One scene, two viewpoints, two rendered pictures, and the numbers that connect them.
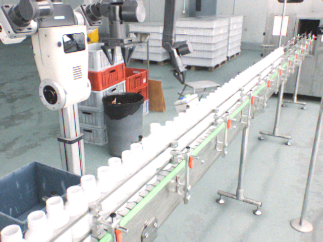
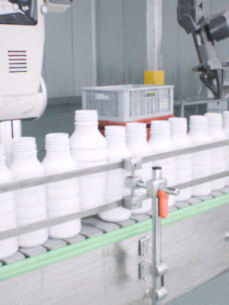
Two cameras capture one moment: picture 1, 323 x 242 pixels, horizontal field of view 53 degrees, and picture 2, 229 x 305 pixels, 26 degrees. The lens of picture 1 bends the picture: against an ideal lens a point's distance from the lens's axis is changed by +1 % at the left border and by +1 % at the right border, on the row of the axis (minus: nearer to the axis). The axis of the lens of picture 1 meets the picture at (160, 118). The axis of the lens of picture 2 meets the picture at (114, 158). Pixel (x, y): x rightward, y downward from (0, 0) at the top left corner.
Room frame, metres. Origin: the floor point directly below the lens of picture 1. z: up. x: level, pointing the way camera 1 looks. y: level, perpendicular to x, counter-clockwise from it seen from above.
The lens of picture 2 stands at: (0.31, -0.28, 1.28)
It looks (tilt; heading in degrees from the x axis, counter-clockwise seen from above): 11 degrees down; 18
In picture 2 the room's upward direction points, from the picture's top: 1 degrees counter-clockwise
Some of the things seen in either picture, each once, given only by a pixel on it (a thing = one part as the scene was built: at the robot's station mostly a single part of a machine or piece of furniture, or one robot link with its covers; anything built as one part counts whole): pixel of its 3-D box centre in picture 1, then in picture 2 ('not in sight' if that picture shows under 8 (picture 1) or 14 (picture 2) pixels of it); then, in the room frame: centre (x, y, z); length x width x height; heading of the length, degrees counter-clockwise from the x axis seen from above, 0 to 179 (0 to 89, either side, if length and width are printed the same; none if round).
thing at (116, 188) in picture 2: (163, 147); (114, 173); (1.12, -0.01, 1.08); 0.06 x 0.06 x 0.17
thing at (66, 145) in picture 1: (73, 168); not in sight; (1.58, 0.48, 0.74); 0.11 x 0.11 x 0.40; 61
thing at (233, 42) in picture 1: (219, 36); not in sight; (9.76, -1.75, 0.59); 1.25 x 1.03 x 1.17; 152
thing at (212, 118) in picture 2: (193, 123); (212, 151); (1.38, -0.15, 1.08); 0.06 x 0.06 x 0.17
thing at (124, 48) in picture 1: (122, 53); not in sight; (1.14, 0.13, 1.44); 0.07 x 0.07 x 0.09; 61
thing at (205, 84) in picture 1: (197, 94); not in sight; (4.88, -0.58, 0.21); 0.61 x 0.47 x 0.41; 24
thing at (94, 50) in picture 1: (97, 56); (128, 101); (3.77, 0.74, 1.00); 0.61 x 0.41 x 0.22; 158
